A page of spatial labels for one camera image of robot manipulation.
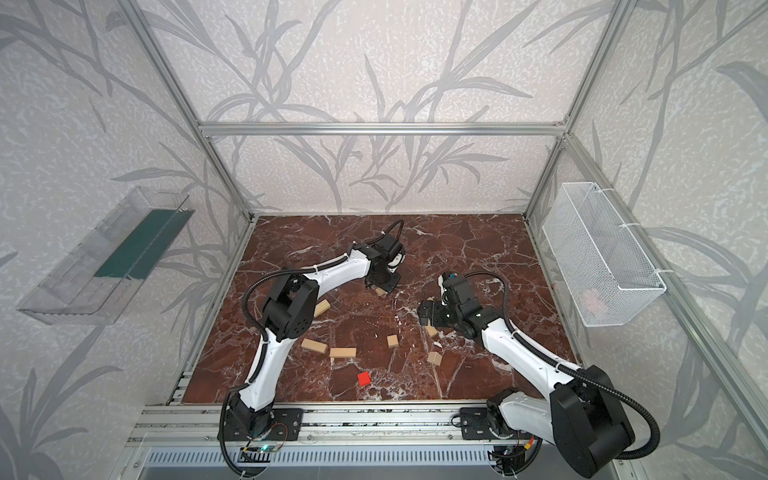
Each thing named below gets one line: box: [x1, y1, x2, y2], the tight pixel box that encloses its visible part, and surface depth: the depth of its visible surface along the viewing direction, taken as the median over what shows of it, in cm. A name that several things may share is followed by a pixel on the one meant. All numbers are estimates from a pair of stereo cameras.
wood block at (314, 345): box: [300, 338, 328, 354], surface depth 88 cm
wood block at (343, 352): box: [329, 347, 357, 358], surface depth 87 cm
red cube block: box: [357, 371, 371, 387], surface depth 83 cm
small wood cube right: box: [427, 352, 443, 366], surface depth 86 cm
